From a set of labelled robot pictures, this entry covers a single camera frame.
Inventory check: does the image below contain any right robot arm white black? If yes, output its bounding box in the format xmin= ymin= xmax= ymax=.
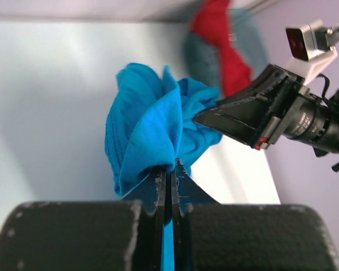
xmin=194 ymin=64 xmax=339 ymax=172

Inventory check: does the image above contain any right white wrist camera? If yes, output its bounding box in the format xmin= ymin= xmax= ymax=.
xmin=285 ymin=19 xmax=339 ymax=85

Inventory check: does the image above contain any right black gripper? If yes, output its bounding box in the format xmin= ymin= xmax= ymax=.
xmin=194 ymin=64 xmax=339 ymax=155

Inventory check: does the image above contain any blue t shirt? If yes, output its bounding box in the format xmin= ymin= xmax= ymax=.
xmin=105 ymin=63 xmax=221 ymax=270

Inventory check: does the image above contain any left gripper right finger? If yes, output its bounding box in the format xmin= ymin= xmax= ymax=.
xmin=171 ymin=160 xmax=339 ymax=270

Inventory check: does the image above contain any red t shirt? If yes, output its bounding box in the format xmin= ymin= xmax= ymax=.
xmin=190 ymin=0 xmax=252 ymax=97

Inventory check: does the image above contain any teal plastic basin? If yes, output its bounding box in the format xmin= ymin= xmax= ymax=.
xmin=183 ymin=8 xmax=269 ymax=87

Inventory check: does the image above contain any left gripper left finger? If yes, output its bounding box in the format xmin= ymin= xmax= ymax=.
xmin=0 ymin=167 xmax=166 ymax=270

